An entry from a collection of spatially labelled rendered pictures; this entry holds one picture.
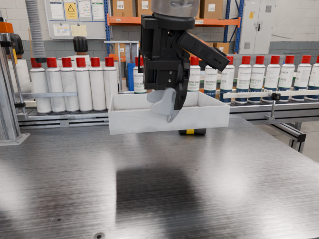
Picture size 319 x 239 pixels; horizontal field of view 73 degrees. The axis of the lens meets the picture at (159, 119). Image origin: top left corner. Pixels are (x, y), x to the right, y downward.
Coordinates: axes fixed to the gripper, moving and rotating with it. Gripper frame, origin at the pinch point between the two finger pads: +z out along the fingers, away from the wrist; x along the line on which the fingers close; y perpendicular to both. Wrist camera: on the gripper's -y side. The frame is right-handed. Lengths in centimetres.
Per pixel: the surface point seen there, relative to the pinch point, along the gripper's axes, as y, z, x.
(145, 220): 8.6, 11.0, 16.5
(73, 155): 23.8, 19.9, -11.1
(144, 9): -77, 52, -410
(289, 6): -463, 40, -472
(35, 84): 38, 13, -43
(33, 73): 37, 9, -44
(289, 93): -66, 16, -30
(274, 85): -59, 13, -33
